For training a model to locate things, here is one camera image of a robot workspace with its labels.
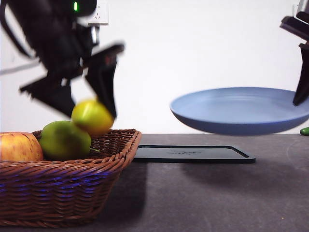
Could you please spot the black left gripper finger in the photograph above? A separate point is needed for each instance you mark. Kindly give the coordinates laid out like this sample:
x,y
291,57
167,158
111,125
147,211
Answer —
x,y
53,93
103,77

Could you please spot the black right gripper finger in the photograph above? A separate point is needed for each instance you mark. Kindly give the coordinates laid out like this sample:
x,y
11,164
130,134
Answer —
x,y
303,77

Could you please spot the yellow lemon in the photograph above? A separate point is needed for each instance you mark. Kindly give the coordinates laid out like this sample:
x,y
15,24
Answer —
x,y
93,118

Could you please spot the blue round plate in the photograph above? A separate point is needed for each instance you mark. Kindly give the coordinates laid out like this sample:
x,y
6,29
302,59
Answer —
x,y
231,113

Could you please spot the brown wicker basket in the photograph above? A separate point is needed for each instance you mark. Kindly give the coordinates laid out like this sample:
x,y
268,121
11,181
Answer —
x,y
60,188

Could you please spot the green apple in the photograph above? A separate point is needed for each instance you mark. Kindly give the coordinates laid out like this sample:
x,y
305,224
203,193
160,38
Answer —
x,y
62,142

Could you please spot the green cucumber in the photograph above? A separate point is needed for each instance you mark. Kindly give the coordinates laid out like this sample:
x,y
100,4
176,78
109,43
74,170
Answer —
x,y
305,131

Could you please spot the red and yellow apple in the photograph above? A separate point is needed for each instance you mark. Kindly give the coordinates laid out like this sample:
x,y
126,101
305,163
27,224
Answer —
x,y
19,147

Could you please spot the black flat tray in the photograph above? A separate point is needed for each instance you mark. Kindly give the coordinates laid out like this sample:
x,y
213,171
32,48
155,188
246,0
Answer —
x,y
193,154

